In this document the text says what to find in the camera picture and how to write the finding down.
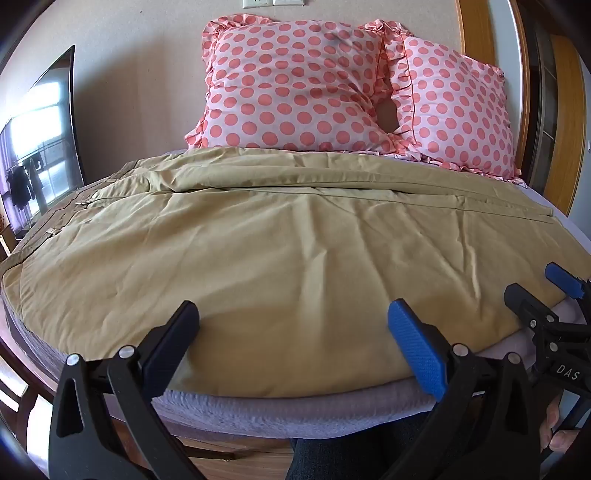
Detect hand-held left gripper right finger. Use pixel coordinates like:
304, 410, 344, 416
387, 298, 542, 480

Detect wall-mounted television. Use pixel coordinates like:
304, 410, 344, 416
0, 45, 87, 241

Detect wooden door frame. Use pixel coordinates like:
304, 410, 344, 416
456, 0, 591, 217

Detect bed with purple sheet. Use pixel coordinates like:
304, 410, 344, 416
0, 147, 591, 445

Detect khaki pants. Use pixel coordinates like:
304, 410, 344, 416
2, 147, 591, 401

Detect small pink polka dot pillow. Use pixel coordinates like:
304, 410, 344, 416
358, 19, 522, 183

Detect person's right hand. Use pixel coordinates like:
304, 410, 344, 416
539, 396, 591, 457

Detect large pink polka dot pillow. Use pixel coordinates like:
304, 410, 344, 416
184, 14, 403, 155

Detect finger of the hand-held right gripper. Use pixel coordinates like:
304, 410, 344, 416
503, 283, 560, 334
545, 262, 591, 302

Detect person's legs in dark jeans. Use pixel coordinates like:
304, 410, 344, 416
285, 413, 437, 480

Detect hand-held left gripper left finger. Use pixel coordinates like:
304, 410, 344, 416
48, 301, 205, 480

